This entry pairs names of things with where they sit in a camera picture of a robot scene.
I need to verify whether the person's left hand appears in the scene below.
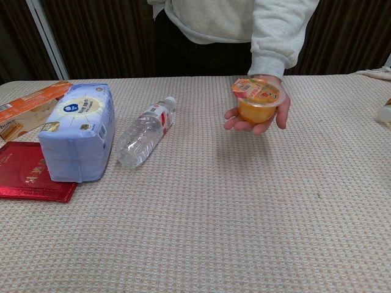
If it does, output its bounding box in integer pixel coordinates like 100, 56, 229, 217
224, 74, 291, 136

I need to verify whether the orange jelly cup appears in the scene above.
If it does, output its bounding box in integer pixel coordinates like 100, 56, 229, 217
231, 76, 288, 125

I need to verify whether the person's left forearm grey sleeve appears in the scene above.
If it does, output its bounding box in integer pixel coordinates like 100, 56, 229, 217
247, 12, 312, 81

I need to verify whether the beige woven tablecloth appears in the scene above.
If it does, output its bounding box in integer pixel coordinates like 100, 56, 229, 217
0, 70, 391, 293

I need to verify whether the clear plastic water bottle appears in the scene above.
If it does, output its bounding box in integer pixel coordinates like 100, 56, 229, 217
115, 95, 178, 168

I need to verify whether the person in grey sweatshirt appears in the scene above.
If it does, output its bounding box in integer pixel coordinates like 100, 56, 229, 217
146, 0, 320, 79

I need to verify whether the amber tea bottle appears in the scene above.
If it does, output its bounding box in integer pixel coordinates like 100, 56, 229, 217
376, 98, 391, 123

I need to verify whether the dark pleated curtain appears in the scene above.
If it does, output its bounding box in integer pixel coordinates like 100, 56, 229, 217
0, 0, 391, 85

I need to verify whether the light blue tissue pack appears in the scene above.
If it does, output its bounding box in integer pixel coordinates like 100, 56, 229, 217
37, 82, 116, 184

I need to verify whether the orange cardboard box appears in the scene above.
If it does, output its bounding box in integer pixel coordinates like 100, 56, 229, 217
0, 81, 75, 142

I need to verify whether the red booklet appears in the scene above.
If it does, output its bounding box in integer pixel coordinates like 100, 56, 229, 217
0, 140, 79, 204

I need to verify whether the white metal frame post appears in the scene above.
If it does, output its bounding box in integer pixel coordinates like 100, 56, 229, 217
26, 0, 70, 81

